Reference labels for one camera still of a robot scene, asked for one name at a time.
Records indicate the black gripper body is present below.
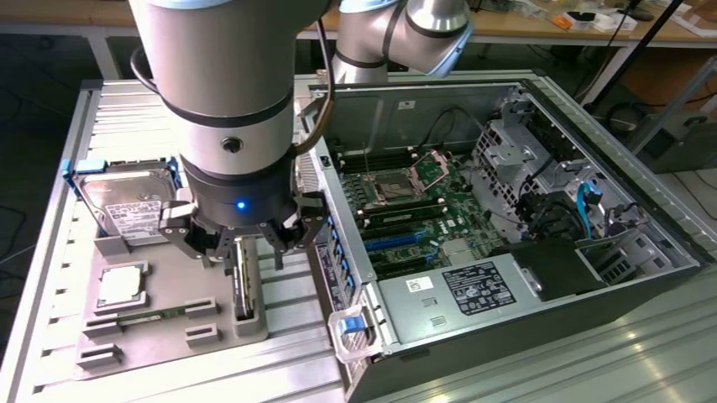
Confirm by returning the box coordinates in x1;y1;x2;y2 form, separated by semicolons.
182;155;307;253

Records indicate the green graphics card with fan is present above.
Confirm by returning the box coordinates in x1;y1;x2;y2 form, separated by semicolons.
229;234;257;325

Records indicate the grey parts rack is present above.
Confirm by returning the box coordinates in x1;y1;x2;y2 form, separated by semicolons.
70;226;272;381

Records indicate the black RAM stick with label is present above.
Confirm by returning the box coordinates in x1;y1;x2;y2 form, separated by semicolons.
360;205;443;228

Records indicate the blue expansion slot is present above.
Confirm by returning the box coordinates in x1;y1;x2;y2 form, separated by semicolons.
364;233;429;253

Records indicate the silver CPU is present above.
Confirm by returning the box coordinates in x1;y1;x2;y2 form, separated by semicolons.
94;266;145;307

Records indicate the black expansion slot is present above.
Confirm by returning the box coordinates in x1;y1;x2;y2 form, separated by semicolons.
372;251;428;276

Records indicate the metal socket cover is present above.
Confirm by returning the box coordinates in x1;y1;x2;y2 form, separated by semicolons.
407;149;455;190

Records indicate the green RAM stick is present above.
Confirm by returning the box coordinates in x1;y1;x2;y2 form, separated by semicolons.
86;305;189;328

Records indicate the silver chipset heat sink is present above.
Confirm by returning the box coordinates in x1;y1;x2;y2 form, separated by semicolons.
440;239;477;261

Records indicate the grey power supply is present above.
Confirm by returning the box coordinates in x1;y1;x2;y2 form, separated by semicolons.
375;254;548;349

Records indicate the metal disk bay cage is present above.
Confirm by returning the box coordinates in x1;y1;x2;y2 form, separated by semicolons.
472;118;560;211

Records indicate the black plastic shroud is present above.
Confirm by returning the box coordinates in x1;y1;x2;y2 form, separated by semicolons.
491;241;611;301

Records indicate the open black PC case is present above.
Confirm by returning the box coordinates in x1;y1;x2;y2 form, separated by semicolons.
289;75;717;403

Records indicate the white and black box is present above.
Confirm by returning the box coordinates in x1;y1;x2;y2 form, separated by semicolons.
562;10;636;33

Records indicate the dark grey box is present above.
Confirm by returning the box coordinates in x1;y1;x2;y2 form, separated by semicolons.
643;115;717;174

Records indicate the black slanted pole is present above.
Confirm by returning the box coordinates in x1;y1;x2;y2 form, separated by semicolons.
579;0;691;106

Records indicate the hard disk with blue bracket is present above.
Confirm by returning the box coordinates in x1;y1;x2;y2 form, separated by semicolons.
61;155;184;247

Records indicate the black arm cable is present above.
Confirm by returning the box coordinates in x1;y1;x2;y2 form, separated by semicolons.
289;16;337;154

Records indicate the blue wire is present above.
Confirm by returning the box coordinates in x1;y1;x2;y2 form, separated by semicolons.
571;179;604;243

